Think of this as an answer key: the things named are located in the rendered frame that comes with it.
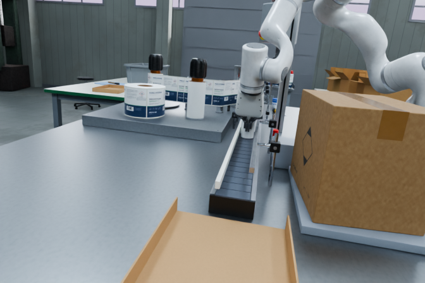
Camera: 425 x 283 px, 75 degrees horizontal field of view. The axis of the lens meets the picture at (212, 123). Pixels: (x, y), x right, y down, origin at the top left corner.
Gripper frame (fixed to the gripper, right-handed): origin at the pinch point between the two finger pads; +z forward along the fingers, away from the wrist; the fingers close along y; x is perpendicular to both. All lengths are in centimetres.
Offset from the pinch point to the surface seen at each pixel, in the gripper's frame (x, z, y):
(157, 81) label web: -49, 9, 57
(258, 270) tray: 62, -11, -7
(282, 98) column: -39.3, 6.8, -14.5
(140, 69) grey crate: -189, 65, 138
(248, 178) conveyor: 34.6, -5.8, -3.0
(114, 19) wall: -562, 104, 375
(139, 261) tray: 68, -16, 13
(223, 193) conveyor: 44.6, -9.4, 2.3
